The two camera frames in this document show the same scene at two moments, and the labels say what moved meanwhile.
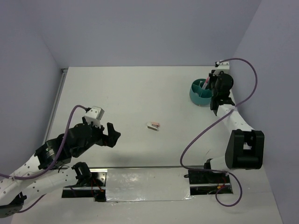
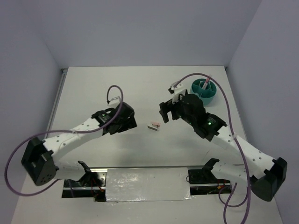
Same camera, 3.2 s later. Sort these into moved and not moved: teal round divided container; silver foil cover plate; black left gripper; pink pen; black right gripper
Moved: black right gripper; black left gripper
Not moved: silver foil cover plate; pink pen; teal round divided container
